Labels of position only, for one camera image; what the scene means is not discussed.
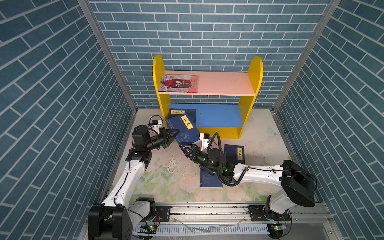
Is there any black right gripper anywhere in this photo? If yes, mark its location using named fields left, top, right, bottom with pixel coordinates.
left=182, top=142, right=219, bottom=175

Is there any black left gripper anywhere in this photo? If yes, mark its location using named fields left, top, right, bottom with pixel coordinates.
left=144, top=128, right=180, bottom=151

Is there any navy book yellow label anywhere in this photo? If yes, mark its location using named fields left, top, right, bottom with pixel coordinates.
left=168, top=108, right=197, bottom=124

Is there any red illustrated cover book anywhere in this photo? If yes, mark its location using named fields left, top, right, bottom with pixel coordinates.
left=159, top=74, right=198, bottom=93

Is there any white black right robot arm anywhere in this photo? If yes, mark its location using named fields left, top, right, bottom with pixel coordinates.
left=179, top=143, right=317, bottom=215

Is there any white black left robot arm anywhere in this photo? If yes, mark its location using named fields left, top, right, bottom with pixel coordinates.
left=88, top=125, right=180, bottom=240

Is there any floral table mat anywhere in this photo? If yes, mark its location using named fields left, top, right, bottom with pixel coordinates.
left=131, top=109, right=291, bottom=203

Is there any yellow pink blue bookshelf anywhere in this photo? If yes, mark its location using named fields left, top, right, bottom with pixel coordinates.
left=153, top=55, right=264, bottom=139

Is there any left green circuit board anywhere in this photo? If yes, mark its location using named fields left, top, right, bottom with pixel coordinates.
left=138, top=225, right=158, bottom=235

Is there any green circuit board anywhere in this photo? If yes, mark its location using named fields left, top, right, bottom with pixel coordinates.
left=267, top=224, right=284, bottom=240
left=138, top=225, right=158, bottom=235

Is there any right green circuit board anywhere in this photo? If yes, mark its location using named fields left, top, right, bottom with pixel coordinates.
left=267, top=224, right=284, bottom=240

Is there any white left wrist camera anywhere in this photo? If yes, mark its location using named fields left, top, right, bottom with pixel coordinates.
left=150, top=119, right=163, bottom=126

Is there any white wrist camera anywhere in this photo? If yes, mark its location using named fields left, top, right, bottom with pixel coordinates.
left=150, top=119, right=163, bottom=126
left=200, top=133, right=210, bottom=152

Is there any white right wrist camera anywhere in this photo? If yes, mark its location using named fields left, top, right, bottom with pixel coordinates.
left=200, top=133, right=210, bottom=152

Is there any black corrugated right cable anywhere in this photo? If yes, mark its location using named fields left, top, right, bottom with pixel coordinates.
left=208, top=132, right=250, bottom=187

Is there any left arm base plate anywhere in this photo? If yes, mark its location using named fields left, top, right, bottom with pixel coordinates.
left=142, top=206, right=171, bottom=223

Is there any white slotted cable duct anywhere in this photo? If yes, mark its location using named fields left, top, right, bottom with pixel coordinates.
left=133, top=224, right=270, bottom=237

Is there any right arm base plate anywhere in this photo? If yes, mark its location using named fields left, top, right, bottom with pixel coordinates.
left=247, top=205, right=292, bottom=222

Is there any aluminium front rail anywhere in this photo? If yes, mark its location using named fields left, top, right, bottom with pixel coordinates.
left=118, top=199, right=333, bottom=225

